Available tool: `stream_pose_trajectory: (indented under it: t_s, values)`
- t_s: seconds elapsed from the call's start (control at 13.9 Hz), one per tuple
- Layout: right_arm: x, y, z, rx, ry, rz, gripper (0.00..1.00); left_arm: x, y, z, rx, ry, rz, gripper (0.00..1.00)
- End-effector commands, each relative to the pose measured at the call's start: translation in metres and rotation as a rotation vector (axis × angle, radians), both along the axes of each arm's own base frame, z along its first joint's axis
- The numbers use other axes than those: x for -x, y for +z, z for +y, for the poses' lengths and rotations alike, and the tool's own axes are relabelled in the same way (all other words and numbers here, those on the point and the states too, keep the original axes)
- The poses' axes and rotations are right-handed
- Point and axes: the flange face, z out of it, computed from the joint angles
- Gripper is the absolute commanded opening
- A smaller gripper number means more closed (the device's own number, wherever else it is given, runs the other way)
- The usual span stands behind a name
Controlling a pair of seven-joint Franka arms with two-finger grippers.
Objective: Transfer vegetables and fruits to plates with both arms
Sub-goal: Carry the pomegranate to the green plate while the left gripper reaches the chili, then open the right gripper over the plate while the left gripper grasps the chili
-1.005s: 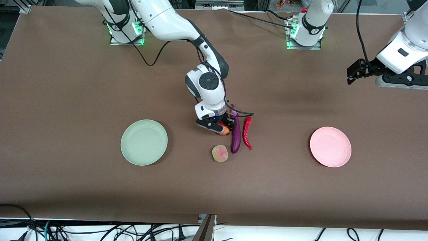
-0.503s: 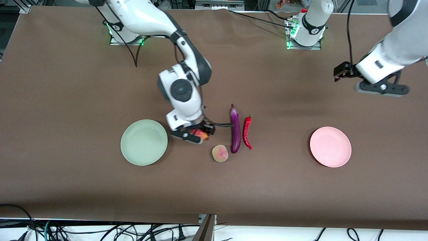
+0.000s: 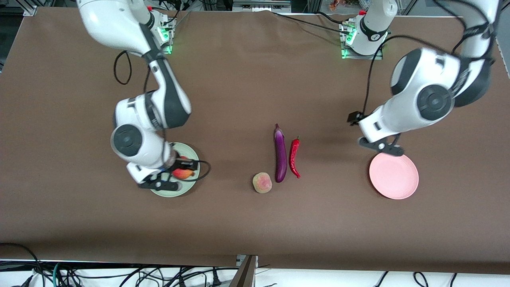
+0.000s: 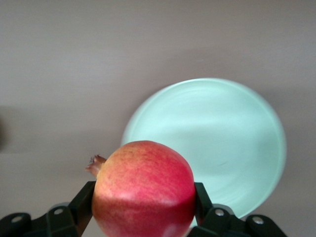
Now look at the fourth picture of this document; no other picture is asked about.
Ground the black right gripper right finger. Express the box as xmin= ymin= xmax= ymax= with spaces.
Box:
xmin=189 ymin=182 xmax=289 ymax=237

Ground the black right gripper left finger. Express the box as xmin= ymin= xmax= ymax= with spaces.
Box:
xmin=0 ymin=181 xmax=97 ymax=237

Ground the red pomegranate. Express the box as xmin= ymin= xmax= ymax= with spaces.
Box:
xmin=85 ymin=140 xmax=197 ymax=237

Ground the pale green round plate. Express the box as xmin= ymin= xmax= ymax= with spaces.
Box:
xmin=120 ymin=78 xmax=288 ymax=220

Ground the brown table cover sheet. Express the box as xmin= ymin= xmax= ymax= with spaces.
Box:
xmin=0 ymin=0 xmax=316 ymax=237

